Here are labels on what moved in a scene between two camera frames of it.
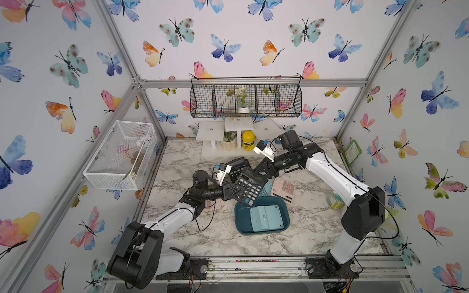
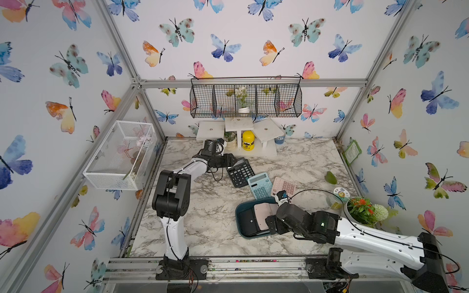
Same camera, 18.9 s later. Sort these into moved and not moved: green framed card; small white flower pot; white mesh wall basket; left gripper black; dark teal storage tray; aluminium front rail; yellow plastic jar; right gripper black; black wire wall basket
Moved: left gripper black; right gripper black; dark teal storage tray
Not moved: yellow plastic jar; black wire wall basket; green framed card; small white flower pot; aluminium front rail; white mesh wall basket
